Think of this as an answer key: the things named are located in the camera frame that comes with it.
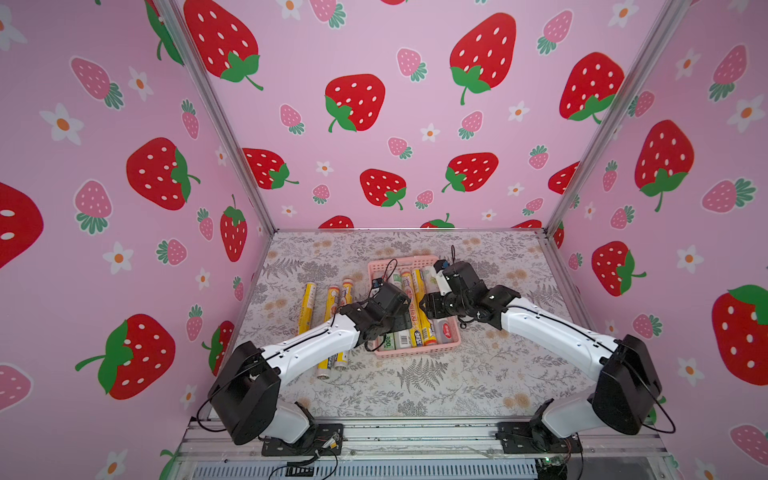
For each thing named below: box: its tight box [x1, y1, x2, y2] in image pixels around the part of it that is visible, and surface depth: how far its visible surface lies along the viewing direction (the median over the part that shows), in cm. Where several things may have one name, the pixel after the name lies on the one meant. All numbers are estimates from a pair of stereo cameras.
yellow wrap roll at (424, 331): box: [411, 268, 437, 347], surface depth 90 cm
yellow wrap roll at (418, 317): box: [410, 269, 427, 347], surface depth 92 cm
